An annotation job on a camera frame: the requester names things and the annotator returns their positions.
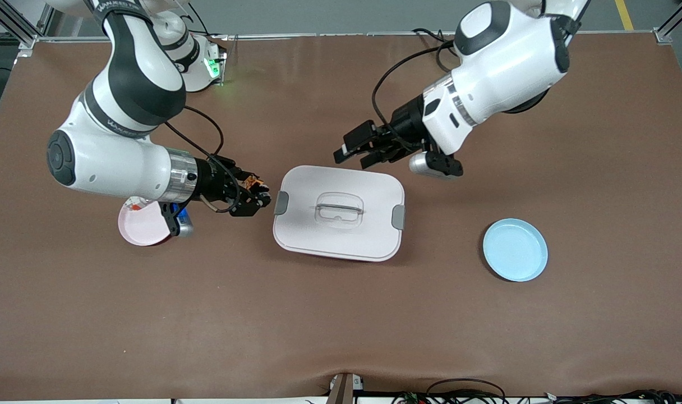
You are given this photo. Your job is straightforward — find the black left base cables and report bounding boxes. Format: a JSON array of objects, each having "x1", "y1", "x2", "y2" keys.
[{"x1": 411, "y1": 27, "x2": 459, "y2": 57}]

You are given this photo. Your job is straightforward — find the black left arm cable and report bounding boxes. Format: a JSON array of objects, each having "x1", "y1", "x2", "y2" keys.
[{"x1": 372, "y1": 39, "x2": 459, "y2": 146}]

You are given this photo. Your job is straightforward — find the black looped cable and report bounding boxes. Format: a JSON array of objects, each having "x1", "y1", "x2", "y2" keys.
[{"x1": 425, "y1": 379, "x2": 507, "y2": 404}]

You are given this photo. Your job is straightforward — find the metal table edge bracket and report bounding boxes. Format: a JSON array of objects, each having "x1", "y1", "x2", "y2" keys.
[{"x1": 327, "y1": 372, "x2": 365, "y2": 404}]

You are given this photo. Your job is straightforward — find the white lidded storage box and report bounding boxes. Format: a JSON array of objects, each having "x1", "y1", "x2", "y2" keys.
[{"x1": 273, "y1": 165, "x2": 406, "y2": 263}]

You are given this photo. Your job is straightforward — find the pink round plate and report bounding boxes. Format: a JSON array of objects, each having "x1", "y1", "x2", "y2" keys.
[{"x1": 118, "y1": 196, "x2": 173, "y2": 246}]

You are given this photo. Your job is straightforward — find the aluminium frame profile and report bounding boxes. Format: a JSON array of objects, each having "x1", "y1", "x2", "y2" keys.
[
  {"x1": 653, "y1": 0, "x2": 682, "y2": 45},
  {"x1": 0, "y1": 0, "x2": 59, "y2": 57}
]

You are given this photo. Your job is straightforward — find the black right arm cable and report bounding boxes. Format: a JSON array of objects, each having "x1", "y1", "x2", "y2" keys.
[{"x1": 164, "y1": 105, "x2": 242, "y2": 214}]

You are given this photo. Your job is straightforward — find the light blue round plate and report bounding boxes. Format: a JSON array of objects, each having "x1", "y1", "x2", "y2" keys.
[{"x1": 483, "y1": 218, "x2": 549, "y2": 282}]

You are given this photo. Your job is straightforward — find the black base cables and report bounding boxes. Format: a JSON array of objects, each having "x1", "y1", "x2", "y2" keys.
[
  {"x1": 185, "y1": 3, "x2": 229, "y2": 40},
  {"x1": 411, "y1": 27, "x2": 459, "y2": 57}
]

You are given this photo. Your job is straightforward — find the black right base cables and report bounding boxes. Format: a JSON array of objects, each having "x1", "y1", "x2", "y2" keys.
[{"x1": 185, "y1": 3, "x2": 229, "y2": 40}]

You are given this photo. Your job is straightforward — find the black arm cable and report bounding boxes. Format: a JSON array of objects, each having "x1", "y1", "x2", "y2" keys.
[
  {"x1": 372, "y1": 39, "x2": 459, "y2": 146},
  {"x1": 164, "y1": 105, "x2": 242, "y2": 214}
]

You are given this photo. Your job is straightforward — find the black cable bundle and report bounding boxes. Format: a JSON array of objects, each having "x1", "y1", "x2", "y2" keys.
[{"x1": 543, "y1": 389, "x2": 682, "y2": 404}]

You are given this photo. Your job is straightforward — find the silver table edge rail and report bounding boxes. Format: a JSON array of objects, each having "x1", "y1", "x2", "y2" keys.
[{"x1": 35, "y1": 31, "x2": 656, "y2": 43}]

